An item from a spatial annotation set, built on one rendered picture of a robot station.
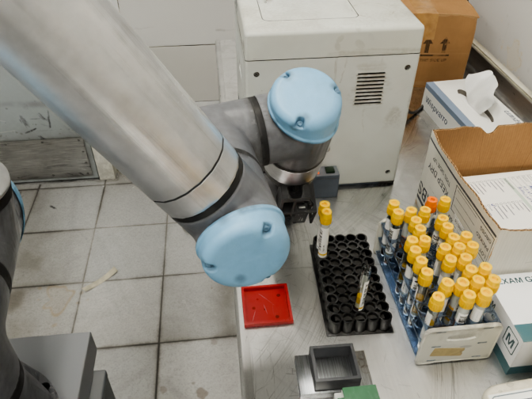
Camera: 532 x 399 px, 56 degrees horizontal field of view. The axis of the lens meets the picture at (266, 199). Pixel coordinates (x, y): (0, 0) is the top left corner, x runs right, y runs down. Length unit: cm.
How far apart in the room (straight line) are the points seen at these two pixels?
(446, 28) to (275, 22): 56
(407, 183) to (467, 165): 12
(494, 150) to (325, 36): 35
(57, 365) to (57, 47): 45
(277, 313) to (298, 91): 34
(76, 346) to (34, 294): 139
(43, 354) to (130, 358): 110
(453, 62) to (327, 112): 84
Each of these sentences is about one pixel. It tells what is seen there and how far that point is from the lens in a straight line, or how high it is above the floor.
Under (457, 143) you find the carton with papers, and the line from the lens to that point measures 90.
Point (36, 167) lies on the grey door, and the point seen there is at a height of 9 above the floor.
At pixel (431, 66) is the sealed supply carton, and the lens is 130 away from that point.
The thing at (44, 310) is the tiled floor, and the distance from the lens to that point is 200.
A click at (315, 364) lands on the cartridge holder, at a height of 91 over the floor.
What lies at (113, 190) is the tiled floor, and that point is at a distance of 243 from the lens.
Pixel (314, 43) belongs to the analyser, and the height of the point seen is 115.
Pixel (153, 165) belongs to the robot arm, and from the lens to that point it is 35.
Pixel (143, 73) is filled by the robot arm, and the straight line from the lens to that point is 33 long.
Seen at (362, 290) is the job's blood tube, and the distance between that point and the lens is 68.
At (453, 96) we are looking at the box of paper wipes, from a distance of 118.
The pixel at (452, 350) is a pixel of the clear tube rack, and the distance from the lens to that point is 70.
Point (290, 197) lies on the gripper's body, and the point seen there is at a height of 106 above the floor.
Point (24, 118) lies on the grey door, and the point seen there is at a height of 35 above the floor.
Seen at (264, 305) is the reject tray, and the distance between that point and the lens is 74.
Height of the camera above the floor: 145
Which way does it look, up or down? 40 degrees down
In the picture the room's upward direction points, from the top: straight up
